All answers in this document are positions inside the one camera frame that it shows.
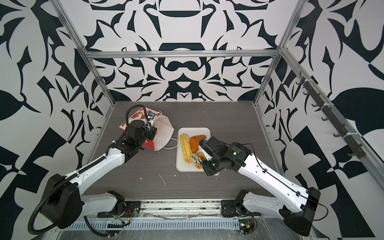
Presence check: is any round fluted yellow bun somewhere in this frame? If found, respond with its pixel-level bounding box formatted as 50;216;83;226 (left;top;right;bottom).
194;152;208;170

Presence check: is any red white paper bag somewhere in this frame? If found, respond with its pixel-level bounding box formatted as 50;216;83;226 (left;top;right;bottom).
119;108;174;151

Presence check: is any orange fake croissant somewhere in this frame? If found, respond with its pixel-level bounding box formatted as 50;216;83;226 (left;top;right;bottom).
190;135;206;154

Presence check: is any long yellow fake bread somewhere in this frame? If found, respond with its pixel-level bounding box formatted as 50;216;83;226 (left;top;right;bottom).
180;134;193;164

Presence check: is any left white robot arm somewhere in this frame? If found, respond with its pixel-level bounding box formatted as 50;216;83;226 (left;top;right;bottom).
28;120;157;234

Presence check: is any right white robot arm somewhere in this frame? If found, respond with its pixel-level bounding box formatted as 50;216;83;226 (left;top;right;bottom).
199;137;321;237

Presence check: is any white rectangular tray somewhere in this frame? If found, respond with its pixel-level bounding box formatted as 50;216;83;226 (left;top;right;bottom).
176;127;211;173

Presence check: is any small electronics board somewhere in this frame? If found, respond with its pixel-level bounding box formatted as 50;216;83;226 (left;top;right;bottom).
239;218;258;235

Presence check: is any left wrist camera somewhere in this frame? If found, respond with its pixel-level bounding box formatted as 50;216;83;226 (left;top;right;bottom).
147;112;156;120

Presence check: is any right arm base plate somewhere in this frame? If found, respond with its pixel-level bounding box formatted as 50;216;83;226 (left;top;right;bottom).
221;200;261;218

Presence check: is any white slotted cable duct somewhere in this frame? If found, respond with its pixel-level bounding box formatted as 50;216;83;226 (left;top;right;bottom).
59;218;241;231

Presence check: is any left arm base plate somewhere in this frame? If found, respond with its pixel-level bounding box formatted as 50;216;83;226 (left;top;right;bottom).
97;201;141;218

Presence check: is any aluminium cage frame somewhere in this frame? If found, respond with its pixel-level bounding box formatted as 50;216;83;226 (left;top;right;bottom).
51;1;384;188

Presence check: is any grey wall hook rack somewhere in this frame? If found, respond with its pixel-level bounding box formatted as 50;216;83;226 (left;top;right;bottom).
297;72;367;159

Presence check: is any black corrugated cable conduit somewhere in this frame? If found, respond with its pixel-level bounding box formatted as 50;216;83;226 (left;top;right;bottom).
27;176;76;235

